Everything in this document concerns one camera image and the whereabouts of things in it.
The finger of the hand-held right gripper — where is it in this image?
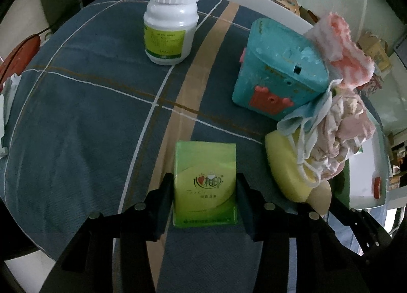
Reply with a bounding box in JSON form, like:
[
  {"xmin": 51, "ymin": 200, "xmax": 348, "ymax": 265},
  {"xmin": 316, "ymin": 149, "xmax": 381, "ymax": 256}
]
[{"xmin": 332, "ymin": 201, "xmax": 391, "ymax": 258}]

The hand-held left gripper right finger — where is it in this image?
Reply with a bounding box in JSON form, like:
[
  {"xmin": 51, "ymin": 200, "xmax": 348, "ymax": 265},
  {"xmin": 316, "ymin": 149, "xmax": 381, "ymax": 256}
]
[{"xmin": 235, "ymin": 172, "xmax": 372, "ymax": 293}]

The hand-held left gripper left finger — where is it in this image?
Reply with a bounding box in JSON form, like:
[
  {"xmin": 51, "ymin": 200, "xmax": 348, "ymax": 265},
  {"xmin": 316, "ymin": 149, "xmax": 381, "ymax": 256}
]
[{"xmin": 40, "ymin": 172, "xmax": 174, "ymax": 293}]

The green tissue pack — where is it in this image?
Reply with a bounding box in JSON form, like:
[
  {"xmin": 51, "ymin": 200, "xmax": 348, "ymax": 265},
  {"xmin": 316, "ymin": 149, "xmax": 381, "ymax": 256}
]
[{"xmin": 173, "ymin": 140, "xmax": 238, "ymax": 227}]

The clear storage bin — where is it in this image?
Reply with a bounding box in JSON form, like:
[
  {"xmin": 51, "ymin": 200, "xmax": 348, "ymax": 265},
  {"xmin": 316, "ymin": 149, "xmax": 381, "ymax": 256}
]
[{"xmin": 348, "ymin": 121, "xmax": 395, "ymax": 211}]

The light blue face mask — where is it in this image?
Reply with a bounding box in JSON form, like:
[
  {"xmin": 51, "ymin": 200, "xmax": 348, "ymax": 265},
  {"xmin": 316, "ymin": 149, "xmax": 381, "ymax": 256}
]
[{"xmin": 277, "ymin": 78, "xmax": 342, "ymax": 187}]

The pale pink cloth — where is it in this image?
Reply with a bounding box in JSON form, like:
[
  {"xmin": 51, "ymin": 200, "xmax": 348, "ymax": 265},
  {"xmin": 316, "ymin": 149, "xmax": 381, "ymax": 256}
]
[{"xmin": 305, "ymin": 88, "xmax": 376, "ymax": 181}]

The pink white fluffy towel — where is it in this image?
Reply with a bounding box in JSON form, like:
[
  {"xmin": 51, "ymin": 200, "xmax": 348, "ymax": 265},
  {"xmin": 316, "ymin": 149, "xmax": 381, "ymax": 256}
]
[{"xmin": 305, "ymin": 11, "xmax": 376, "ymax": 88}]

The beige round pad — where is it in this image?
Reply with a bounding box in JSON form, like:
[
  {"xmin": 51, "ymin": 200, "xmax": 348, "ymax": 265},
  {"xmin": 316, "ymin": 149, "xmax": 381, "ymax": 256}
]
[{"xmin": 307, "ymin": 182, "xmax": 332, "ymax": 215}]

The yellow sponge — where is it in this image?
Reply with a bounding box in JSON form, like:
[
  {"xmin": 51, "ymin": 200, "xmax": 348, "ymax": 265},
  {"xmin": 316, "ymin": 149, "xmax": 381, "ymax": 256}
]
[{"xmin": 265, "ymin": 129, "xmax": 322, "ymax": 203}]

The blue plaid blanket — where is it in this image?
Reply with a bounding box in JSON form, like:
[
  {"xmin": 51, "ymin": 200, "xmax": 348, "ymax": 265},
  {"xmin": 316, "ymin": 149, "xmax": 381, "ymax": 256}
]
[{"xmin": 0, "ymin": 0, "xmax": 385, "ymax": 281}]

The teal plastic box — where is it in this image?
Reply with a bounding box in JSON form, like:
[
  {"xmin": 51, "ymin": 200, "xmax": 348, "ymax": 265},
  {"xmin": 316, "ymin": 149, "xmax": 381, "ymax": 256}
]
[{"xmin": 232, "ymin": 18, "xmax": 330, "ymax": 121}]

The red patterned box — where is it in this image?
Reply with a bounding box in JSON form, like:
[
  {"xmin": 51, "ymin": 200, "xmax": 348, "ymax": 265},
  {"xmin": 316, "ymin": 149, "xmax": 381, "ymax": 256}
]
[{"xmin": 359, "ymin": 70, "xmax": 387, "ymax": 93}]

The white plastic bottle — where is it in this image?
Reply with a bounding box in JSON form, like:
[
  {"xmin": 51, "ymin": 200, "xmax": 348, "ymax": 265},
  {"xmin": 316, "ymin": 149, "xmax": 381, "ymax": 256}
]
[{"xmin": 143, "ymin": 0, "xmax": 204, "ymax": 66}]

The white crumpled plastic wrapper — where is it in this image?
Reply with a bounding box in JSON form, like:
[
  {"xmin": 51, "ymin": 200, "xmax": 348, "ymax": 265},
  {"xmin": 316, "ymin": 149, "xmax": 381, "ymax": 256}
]
[{"xmin": 0, "ymin": 74, "xmax": 21, "ymax": 157}]

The red rounded plastic object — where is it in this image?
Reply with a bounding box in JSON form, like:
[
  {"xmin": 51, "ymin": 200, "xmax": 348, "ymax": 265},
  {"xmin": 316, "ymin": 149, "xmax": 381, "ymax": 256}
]
[{"xmin": 0, "ymin": 34, "xmax": 42, "ymax": 82}]

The black cabinet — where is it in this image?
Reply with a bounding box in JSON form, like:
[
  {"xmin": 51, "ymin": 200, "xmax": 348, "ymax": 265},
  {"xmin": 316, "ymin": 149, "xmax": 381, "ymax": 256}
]
[{"xmin": 38, "ymin": 0, "xmax": 81, "ymax": 31}]

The cardboard carton with handle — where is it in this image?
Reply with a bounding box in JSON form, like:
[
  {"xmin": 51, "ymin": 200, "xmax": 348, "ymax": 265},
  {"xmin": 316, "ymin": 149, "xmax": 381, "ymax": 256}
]
[{"xmin": 358, "ymin": 31, "xmax": 393, "ymax": 72}]

